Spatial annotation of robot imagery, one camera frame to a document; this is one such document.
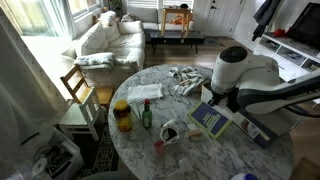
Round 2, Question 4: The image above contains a striped grey cloth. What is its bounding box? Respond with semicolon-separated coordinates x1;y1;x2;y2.
169;66;208;96

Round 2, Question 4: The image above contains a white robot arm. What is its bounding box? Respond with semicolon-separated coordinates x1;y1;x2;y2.
209;46;320;115

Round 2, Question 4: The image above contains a yellow book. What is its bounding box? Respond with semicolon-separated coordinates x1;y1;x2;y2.
188;101;231;139

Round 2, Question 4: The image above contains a dark blue cardboard box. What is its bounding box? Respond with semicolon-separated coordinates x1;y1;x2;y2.
214;100;303;148

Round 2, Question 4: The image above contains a green glass bottle red cap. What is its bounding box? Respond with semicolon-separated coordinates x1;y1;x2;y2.
142;99;152;128

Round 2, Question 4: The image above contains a clear plastic container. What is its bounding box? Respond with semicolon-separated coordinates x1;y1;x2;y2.
131;100;188;143

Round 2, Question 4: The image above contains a hanging dark jacket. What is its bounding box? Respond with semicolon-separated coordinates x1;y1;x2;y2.
252;0;281;41

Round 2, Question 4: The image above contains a grey throw blanket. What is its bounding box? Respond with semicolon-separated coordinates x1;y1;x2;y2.
75;52;115;70

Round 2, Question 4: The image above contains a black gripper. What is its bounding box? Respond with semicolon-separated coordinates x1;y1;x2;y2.
208;92;224;106

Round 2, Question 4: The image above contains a white tv cabinet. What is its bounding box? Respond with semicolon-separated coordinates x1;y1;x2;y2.
254;32;320;81

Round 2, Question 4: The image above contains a white mug with dark liquid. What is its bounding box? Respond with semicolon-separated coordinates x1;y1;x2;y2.
160;127;179;144

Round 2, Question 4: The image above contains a wooden stool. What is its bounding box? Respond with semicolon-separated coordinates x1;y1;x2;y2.
161;8;193;38

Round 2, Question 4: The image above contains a clear storage bin with cables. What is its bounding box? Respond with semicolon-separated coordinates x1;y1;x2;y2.
5;128;84;180

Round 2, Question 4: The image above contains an amber jar yellow lid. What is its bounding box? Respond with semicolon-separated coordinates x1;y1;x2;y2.
113;99;132;132

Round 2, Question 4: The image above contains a wooden chair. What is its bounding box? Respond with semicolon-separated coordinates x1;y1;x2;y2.
60;65;114;106

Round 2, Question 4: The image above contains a white sofa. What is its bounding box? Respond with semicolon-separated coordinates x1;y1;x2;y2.
63;11;145;87

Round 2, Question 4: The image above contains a black coffee table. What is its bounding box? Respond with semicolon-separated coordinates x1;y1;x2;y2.
150;31;205;51

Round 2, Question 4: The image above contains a white chair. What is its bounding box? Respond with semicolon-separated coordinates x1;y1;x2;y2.
58;88;105;141

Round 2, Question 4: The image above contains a small red cup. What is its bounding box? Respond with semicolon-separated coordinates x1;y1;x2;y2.
154;140;164;155

